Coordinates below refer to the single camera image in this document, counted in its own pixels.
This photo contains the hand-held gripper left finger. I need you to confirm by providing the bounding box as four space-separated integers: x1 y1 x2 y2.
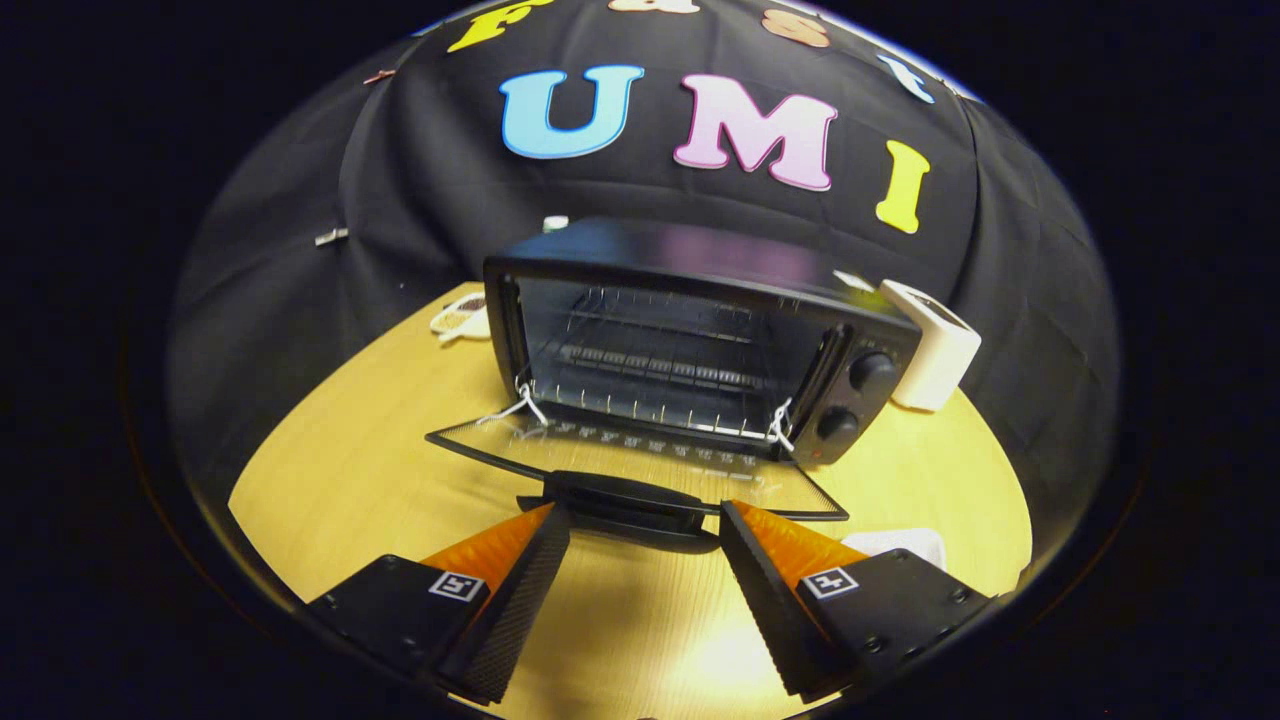
306 502 573 705

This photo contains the white square plate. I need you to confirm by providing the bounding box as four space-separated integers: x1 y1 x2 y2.
842 528 947 573

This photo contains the black toaster oven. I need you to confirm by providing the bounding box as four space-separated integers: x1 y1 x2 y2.
425 217 923 553

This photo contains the white toaster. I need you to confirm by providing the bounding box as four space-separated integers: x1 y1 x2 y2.
880 279 983 413

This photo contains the black backdrop cloth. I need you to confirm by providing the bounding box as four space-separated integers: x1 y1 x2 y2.
165 0 1121 521

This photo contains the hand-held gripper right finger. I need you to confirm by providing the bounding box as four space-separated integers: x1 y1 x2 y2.
720 500 997 701

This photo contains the small white dish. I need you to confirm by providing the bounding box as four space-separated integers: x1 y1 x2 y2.
430 292 493 343

